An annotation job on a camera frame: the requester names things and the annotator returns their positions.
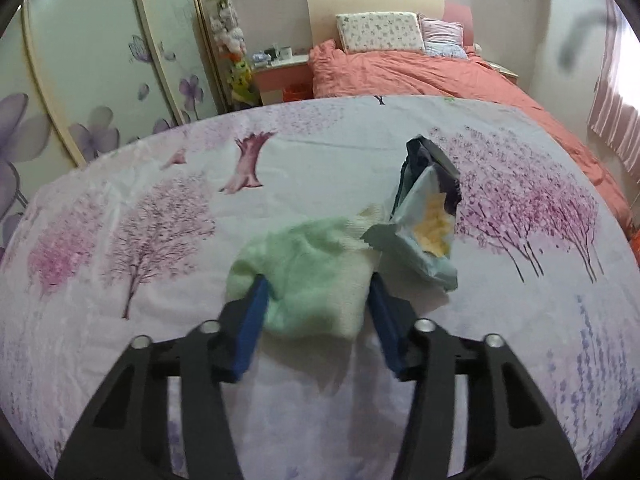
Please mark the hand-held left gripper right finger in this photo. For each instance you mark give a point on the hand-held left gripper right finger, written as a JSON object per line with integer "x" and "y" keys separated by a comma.
{"x": 385, "y": 320}

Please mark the blue yellow patterned sock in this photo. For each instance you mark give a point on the blue yellow patterned sock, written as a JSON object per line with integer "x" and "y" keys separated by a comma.
{"x": 430, "y": 220}

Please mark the white mug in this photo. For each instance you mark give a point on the white mug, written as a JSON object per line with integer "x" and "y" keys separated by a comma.
{"x": 286, "y": 52}

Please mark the large orange trash bin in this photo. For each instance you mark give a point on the large orange trash bin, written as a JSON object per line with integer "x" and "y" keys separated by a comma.
{"x": 636, "y": 252}

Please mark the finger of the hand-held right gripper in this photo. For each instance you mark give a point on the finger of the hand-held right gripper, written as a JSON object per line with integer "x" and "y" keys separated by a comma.
{"x": 575, "y": 32}

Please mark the pink striped pillow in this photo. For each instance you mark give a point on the pink striped pillow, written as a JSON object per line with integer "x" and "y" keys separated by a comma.
{"x": 442, "y": 37}

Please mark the flower print sliding wardrobe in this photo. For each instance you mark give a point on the flower print sliding wardrobe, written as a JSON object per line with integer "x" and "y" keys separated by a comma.
{"x": 100, "y": 60}

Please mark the pink curtain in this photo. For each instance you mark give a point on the pink curtain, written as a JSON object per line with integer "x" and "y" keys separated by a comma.
{"x": 617, "y": 110}

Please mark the green and cream fuzzy sock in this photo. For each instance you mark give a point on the green and cream fuzzy sock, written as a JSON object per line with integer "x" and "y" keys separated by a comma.
{"x": 310, "y": 270}

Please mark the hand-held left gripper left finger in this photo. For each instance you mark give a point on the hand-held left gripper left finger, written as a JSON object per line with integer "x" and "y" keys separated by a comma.
{"x": 252, "y": 325}

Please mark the cream and pink headboard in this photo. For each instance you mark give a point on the cream and pink headboard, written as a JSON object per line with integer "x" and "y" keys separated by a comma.
{"x": 325, "y": 10}

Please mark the white floral pillow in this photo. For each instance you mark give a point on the white floral pillow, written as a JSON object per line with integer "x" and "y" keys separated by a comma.
{"x": 380, "y": 32}

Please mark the pink and white nightstand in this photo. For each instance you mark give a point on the pink and white nightstand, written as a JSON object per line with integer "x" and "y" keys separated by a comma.
{"x": 280, "y": 75}

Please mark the nightstand with papers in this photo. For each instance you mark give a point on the nightstand with papers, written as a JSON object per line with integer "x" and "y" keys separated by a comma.
{"x": 502, "y": 70}

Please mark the small orange waste basket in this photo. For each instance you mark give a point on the small orange waste basket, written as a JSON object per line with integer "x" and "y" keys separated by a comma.
{"x": 297, "y": 94}

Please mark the pink bed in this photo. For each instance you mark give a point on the pink bed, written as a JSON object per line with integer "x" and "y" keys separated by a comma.
{"x": 425, "y": 75}

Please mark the hanging column of plush toys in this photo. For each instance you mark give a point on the hanging column of plush toys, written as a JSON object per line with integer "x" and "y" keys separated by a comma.
{"x": 232, "y": 45}

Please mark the tree print bed sheet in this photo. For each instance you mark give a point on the tree print bed sheet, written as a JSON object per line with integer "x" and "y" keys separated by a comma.
{"x": 125, "y": 185}

